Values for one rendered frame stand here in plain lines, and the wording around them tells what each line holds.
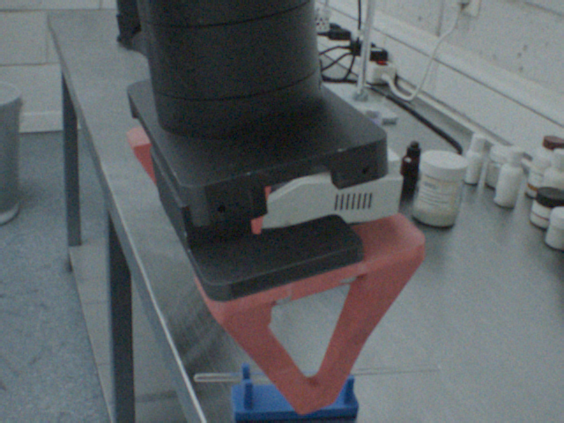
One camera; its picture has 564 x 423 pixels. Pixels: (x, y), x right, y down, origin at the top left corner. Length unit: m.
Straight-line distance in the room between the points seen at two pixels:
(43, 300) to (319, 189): 1.39
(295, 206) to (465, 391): 0.31
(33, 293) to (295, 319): 1.52
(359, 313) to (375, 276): 0.02
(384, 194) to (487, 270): 0.15
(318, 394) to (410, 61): 1.26
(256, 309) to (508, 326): 0.57
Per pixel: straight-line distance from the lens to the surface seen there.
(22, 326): 2.03
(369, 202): 0.87
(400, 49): 1.52
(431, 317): 0.75
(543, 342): 0.75
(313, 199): 0.84
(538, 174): 1.07
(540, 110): 1.17
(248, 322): 0.21
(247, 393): 0.58
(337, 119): 0.24
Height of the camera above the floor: 1.14
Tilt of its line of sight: 26 degrees down
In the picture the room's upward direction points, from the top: 5 degrees clockwise
